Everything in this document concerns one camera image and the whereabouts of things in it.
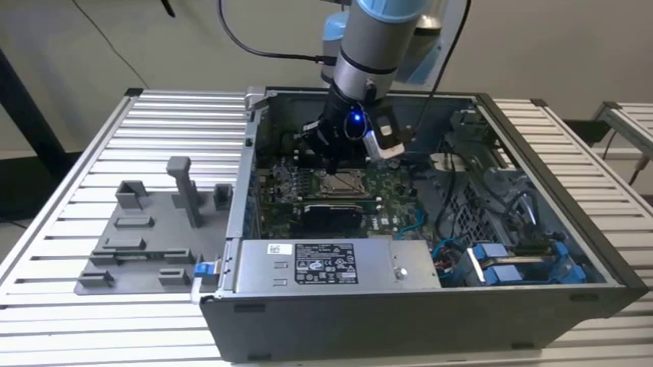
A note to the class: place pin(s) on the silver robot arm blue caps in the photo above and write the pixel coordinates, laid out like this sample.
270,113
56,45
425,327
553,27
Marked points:
373,49

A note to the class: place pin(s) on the CPU socket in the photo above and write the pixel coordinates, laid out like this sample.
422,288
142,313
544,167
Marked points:
366,194

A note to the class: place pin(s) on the silver coin cell battery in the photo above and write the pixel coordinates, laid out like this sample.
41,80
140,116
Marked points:
393,164

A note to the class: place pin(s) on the green motherboard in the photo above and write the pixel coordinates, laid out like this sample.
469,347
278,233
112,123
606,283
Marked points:
393,191

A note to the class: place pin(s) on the black graphics card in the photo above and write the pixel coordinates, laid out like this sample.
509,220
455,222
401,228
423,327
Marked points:
331,221

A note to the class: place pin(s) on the grey plastic clip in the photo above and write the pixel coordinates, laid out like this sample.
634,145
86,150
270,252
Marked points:
469,120

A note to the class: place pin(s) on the grey power supply unit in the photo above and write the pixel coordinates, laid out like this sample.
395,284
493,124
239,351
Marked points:
264,271

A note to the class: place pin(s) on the grey parts rack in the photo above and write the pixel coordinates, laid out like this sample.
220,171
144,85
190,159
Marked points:
163,233

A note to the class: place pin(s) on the blue disk carrier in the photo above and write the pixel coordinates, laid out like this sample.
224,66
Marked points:
510,275
494,252

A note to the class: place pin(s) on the blue case latch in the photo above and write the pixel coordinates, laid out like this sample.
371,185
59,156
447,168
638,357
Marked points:
204,269

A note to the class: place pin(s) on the black hanging tool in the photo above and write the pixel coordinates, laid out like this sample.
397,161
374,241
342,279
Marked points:
168,7

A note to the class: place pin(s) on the dark grey PC case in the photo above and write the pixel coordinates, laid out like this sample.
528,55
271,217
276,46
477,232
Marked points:
357,325

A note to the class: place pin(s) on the aluminium slat side table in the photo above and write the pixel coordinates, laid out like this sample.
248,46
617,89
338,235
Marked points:
632,118

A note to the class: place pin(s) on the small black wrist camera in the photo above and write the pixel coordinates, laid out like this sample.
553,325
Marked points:
311,132

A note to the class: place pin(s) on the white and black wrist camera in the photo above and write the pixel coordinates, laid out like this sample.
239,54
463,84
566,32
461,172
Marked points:
379,147

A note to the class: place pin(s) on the silver metal bracket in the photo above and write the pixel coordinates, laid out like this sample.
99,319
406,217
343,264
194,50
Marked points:
441,160

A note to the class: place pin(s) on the black slanted post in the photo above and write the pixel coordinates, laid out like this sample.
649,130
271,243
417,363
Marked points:
25,107

